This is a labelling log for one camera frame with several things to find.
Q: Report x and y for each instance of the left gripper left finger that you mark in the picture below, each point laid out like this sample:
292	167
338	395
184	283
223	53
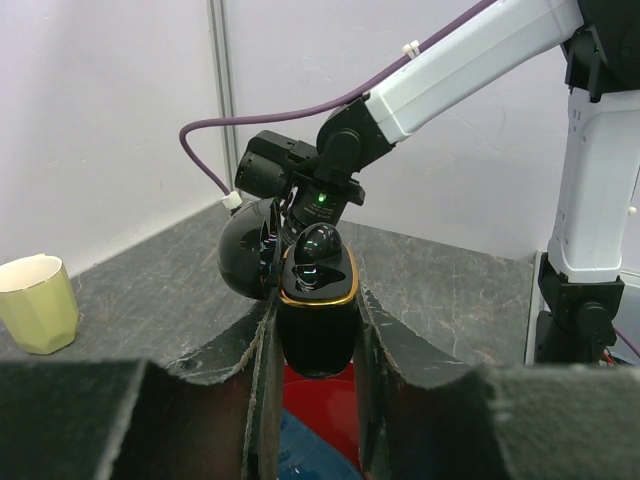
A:
212	414

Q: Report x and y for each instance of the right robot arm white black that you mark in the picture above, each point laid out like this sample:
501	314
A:
579	276

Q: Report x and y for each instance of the left aluminium frame post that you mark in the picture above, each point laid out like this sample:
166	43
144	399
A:
222	58

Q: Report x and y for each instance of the blue leaf-shaped dish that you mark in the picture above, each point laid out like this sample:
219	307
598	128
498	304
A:
305	455

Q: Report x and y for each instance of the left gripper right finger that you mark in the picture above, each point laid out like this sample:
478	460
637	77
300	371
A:
424	414

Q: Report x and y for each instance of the round red tray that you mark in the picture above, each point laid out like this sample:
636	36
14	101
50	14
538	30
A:
328	407

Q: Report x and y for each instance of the black earbud case gold rim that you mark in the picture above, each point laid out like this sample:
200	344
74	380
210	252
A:
316	311

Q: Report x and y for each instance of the yellow-green ceramic mug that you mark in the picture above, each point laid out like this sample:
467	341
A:
38	306

